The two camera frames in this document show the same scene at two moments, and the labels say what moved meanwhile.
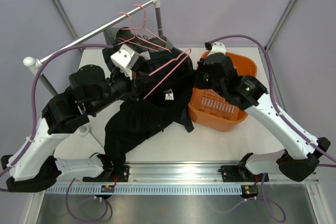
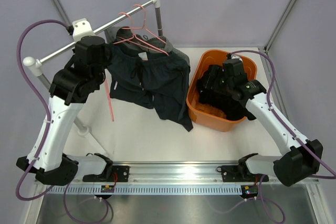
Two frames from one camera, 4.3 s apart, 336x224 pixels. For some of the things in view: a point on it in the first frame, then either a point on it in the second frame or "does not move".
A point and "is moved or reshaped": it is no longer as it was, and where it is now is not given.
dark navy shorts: (163, 78) is moved or reshaped
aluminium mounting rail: (186, 173) does not move
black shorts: (164, 89) to (221, 104)
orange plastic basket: (210, 109) does not move
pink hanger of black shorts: (166, 64) to (109, 99)
